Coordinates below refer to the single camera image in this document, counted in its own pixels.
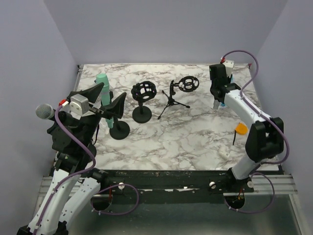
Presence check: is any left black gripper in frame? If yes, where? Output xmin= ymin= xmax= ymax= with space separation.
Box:
xmin=72 ymin=82 xmax=126 ymax=146

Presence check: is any blue microphone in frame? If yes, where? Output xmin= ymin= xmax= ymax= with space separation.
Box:
xmin=220 ymin=75 xmax=234 ymax=108

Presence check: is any black round-base shock mount stand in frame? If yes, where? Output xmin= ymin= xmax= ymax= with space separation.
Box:
xmin=131 ymin=81 xmax=157 ymax=123

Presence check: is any grey microphone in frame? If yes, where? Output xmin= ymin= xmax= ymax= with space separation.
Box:
xmin=213 ymin=99 xmax=220 ymax=110

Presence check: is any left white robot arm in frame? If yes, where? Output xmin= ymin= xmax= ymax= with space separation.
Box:
xmin=17 ymin=82 xmax=126 ymax=235

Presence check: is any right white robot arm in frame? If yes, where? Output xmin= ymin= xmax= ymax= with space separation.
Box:
xmin=209 ymin=64 xmax=284 ymax=192

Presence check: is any teal microphone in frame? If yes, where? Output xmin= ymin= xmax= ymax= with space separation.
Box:
xmin=95 ymin=73 xmax=114 ymax=129

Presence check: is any black round-base clip stand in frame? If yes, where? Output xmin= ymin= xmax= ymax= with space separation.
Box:
xmin=109 ymin=118 xmax=130 ymax=140

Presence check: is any black microphone silver grille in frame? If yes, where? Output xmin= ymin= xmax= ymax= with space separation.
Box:
xmin=35 ymin=104 xmax=55 ymax=121

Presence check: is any orange tape measure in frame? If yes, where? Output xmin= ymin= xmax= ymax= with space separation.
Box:
xmin=232 ymin=122 xmax=248 ymax=145

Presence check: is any small white plastic piece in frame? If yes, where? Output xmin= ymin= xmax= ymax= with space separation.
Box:
xmin=218 ymin=146 xmax=230 ymax=160

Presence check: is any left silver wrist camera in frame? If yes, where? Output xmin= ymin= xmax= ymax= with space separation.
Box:
xmin=61 ymin=94 xmax=89 ymax=117

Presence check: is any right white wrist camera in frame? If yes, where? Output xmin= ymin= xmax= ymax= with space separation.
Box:
xmin=220 ymin=57 xmax=234 ymax=77

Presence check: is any black tripod shock mount stand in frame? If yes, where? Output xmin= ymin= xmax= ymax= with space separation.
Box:
xmin=157 ymin=76 xmax=200 ymax=119

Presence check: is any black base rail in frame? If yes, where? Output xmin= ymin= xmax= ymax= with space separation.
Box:
xmin=73 ymin=168 xmax=255 ymax=205

